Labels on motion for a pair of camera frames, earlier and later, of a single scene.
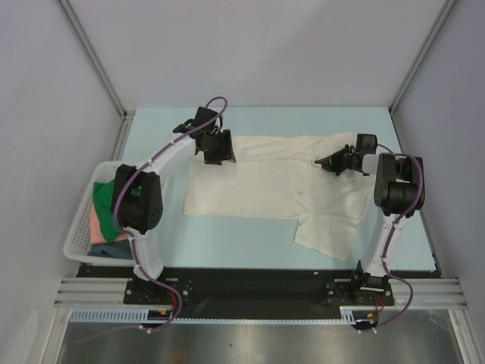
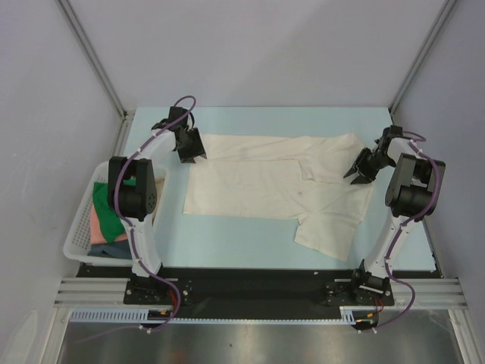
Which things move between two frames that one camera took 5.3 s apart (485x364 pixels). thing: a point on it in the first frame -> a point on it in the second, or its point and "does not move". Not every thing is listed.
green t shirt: (103, 192) does not move
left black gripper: (225, 152) -> (197, 149)
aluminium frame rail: (428, 293) does not move
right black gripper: (342, 160) -> (367, 163)
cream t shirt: (274, 177) does not move
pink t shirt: (96, 233) does not move
